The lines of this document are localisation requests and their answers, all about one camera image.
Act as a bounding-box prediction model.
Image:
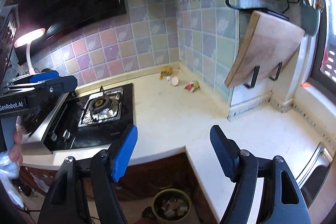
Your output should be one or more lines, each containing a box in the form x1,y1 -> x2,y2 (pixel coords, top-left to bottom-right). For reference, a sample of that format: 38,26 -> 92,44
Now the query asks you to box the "black gas stove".
43,84 -> 134,152

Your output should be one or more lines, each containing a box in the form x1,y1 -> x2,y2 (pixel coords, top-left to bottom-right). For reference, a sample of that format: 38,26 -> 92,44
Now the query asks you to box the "clear plastic bag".
0,151 -> 25,209

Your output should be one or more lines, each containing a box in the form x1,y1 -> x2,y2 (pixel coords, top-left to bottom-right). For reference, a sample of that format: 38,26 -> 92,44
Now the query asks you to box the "beige rimmed trash bin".
151,188 -> 193,223

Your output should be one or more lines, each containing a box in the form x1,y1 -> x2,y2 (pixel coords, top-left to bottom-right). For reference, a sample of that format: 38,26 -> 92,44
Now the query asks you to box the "white desk lamp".
14,28 -> 46,75

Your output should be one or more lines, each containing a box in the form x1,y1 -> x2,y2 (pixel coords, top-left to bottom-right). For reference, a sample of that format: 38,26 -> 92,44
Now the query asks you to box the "wooden cutting board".
224,11 -> 305,89

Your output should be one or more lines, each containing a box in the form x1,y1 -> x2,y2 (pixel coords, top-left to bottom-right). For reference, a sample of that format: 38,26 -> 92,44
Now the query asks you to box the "steel stove side cover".
21,93 -> 69,156

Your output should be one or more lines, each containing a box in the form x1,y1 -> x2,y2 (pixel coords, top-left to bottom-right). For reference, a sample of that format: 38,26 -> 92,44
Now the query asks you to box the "red green snack packet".
185,81 -> 200,93

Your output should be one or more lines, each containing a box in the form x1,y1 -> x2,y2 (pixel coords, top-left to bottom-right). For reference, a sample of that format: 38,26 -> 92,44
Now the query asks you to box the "person's left hand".
9,117 -> 24,167

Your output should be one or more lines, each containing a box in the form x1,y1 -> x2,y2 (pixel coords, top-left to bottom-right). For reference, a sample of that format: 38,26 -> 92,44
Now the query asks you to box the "crumpled yellow wrapper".
159,67 -> 173,80

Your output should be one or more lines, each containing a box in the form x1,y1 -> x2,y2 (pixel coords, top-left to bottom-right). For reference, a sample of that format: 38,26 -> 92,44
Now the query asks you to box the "small yogurt cup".
167,76 -> 179,86

